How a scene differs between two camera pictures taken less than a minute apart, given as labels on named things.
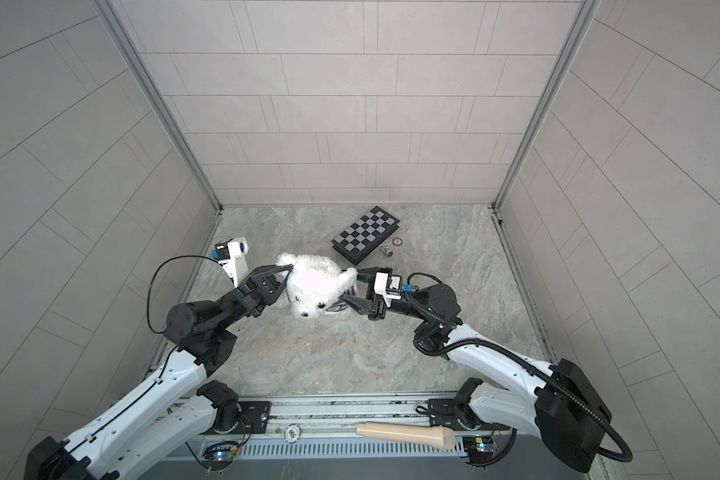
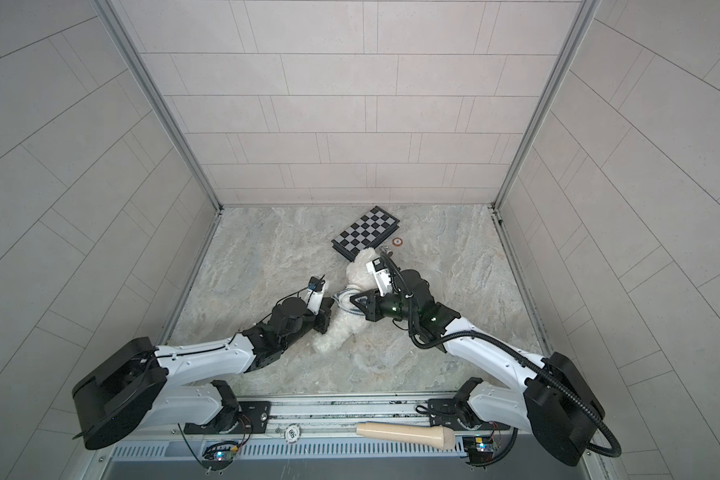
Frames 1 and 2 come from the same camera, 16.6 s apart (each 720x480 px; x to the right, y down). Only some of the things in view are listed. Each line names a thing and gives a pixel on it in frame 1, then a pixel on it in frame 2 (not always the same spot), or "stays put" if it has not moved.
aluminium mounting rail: (331, 414) stays put
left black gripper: (252, 297) to (323, 316)
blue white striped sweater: (341, 305) stays put
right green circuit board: (479, 449) stays put
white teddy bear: (315, 283) to (349, 321)
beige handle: (436, 436) stays put
